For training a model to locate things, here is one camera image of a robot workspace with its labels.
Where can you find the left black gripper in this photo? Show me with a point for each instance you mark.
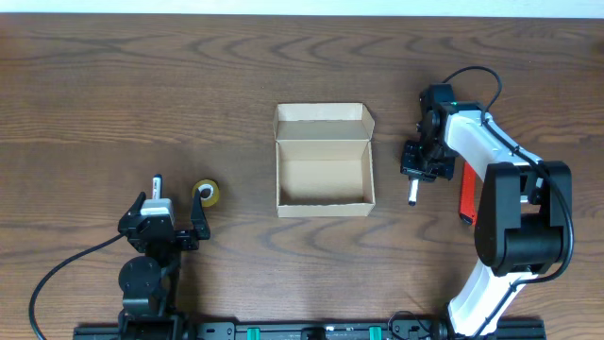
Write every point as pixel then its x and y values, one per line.
pixel 202 232

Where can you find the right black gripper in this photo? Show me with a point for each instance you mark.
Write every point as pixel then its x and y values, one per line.
pixel 437 172

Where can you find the black whiteboard marker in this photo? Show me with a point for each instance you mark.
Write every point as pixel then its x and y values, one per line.
pixel 413 191

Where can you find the blue capped white marker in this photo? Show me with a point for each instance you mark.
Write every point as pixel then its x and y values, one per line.
pixel 156 186

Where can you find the yellow tape roll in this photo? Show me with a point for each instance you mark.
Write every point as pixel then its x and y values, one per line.
pixel 208 191

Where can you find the red utility knife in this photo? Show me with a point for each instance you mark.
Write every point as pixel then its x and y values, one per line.
pixel 467 208

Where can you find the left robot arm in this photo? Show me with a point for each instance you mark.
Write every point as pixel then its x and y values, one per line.
pixel 149 282

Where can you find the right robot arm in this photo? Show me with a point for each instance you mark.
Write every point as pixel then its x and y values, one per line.
pixel 524 232

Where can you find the open cardboard box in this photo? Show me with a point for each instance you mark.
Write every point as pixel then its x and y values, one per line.
pixel 324 160

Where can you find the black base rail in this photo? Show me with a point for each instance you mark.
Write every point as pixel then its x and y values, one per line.
pixel 512 329

